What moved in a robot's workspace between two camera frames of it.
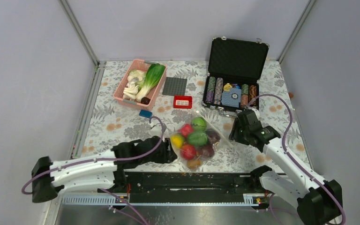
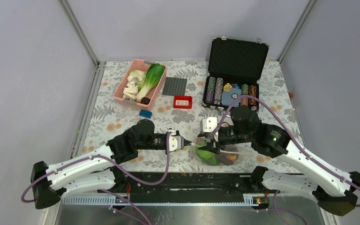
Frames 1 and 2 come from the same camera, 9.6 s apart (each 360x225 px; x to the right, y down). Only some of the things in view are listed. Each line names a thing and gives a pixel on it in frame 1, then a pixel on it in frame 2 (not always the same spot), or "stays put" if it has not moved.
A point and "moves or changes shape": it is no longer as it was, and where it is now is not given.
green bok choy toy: (153, 74) stays put
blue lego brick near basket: (146, 113) stays put
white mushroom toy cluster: (134, 78) stays put
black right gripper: (234, 134) → (209, 147)
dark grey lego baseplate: (175, 86) stays put
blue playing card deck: (231, 98) stays put
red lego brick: (183, 102) stays put
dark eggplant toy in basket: (145, 101) stays put
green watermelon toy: (198, 124) → (210, 158)
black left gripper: (168, 155) → (186, 142)
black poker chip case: (232, 85) stays put
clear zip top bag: (195, 140) moves or changes shape
